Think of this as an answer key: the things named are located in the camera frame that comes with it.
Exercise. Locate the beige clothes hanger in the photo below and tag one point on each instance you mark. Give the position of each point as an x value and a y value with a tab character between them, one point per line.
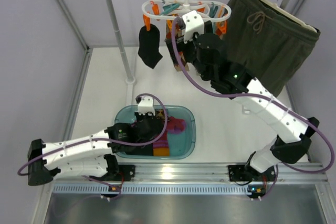
283	9

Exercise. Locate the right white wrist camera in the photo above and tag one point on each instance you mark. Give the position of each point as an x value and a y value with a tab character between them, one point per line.
193	24

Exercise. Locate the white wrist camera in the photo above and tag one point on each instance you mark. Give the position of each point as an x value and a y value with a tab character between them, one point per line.
193	24
145	105

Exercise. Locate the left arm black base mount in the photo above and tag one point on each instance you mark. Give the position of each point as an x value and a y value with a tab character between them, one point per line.
118	172

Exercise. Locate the white clip sock hanger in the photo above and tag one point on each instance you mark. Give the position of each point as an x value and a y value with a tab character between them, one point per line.
213	11

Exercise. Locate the teal plastic bin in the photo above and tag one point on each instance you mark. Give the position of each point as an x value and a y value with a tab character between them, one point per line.
181	145

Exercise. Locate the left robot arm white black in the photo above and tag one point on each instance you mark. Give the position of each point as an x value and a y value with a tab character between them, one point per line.
93	155

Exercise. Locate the maroon orange striped sock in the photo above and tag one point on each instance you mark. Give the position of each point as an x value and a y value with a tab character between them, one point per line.
161	146

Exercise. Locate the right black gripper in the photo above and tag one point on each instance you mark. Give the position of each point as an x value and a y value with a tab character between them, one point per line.
181	44

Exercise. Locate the brown yellow argyle sock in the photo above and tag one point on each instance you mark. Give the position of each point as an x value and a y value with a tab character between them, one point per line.
160	113

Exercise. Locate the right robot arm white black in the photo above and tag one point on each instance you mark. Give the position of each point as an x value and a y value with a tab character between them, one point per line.
293	132

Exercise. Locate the aluminium rail frame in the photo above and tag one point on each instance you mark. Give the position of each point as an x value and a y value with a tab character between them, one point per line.
193	179

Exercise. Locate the maroon purple sock in bin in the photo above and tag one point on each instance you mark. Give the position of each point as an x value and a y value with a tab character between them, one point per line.
175	125

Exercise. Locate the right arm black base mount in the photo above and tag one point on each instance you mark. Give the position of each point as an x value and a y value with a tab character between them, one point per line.
243	173

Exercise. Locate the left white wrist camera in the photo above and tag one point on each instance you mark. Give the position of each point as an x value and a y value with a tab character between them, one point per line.
145	105

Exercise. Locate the black sock in bin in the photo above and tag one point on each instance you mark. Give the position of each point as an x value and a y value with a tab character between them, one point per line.
145	150

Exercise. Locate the olive green shorts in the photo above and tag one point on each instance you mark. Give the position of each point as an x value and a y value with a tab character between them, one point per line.
268	41

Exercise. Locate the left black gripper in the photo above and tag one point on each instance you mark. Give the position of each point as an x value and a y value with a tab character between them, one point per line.
151	125

